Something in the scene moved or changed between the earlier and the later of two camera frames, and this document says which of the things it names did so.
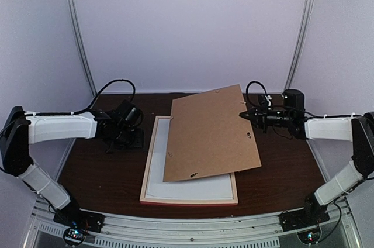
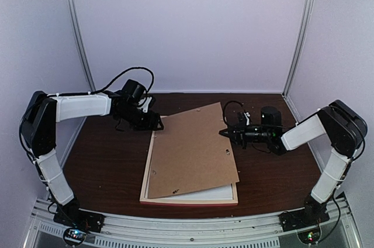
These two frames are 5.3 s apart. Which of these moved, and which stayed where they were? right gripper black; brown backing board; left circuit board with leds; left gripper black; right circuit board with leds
Moved: left gripper black; brown backing board; right gripper black
Stayed: right circuit board with leds; left circuit board with leds
